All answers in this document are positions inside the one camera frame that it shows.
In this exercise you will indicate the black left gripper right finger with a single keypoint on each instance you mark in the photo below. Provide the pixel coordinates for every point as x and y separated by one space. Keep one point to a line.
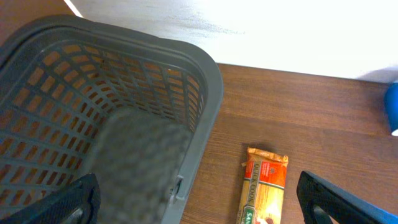
324 202

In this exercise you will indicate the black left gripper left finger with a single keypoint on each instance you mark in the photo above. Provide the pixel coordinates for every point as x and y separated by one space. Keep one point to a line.
78 202

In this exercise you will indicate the orange red spaghetti packet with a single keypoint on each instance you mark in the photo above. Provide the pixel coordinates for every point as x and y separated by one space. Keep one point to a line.
263 188

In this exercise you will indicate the yellow wet wipes pack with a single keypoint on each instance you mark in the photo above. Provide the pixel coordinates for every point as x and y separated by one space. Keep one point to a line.
391 107

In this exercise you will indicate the grey plastic mesh basket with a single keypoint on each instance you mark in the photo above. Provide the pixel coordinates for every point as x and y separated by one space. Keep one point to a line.
81 97

